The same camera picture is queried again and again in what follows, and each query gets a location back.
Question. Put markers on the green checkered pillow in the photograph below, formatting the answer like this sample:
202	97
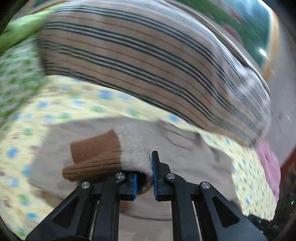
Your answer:
22	76

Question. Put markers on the yellow bear print blanket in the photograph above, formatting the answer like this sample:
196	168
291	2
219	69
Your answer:
66	99

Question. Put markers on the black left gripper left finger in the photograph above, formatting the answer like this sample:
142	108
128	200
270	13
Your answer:
90	212

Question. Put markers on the pink cloth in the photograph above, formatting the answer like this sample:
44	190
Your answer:
270	166

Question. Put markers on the framed landscape painting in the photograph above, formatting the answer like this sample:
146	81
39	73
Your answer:
252	24

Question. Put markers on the plaid beige quilt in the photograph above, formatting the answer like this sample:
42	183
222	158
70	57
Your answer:
160	54

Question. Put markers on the plain green pillow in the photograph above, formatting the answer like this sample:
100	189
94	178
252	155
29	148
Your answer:
20	29

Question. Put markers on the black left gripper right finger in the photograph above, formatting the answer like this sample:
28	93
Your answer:
200	211

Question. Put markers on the beige brown knit sweater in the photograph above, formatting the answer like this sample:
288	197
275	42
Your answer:
86	150

